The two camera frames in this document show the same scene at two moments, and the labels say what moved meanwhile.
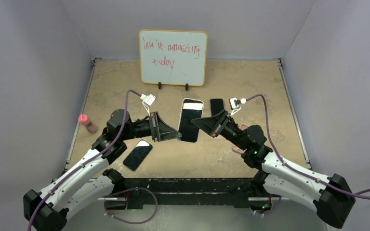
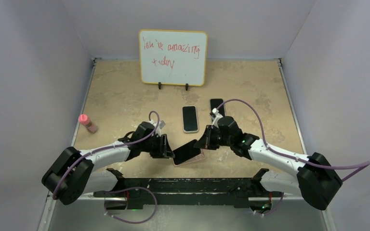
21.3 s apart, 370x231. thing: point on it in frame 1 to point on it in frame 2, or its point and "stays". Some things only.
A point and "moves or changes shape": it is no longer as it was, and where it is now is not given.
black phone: (137, 154) to (186, 152)
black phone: (191, 110) moves or changes shape
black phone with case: (217, 105) stays
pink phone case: (237, 149) moves or changes shape
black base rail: (234, 192) stays
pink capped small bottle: (84, 120) stays
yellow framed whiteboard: (173, 57) stays
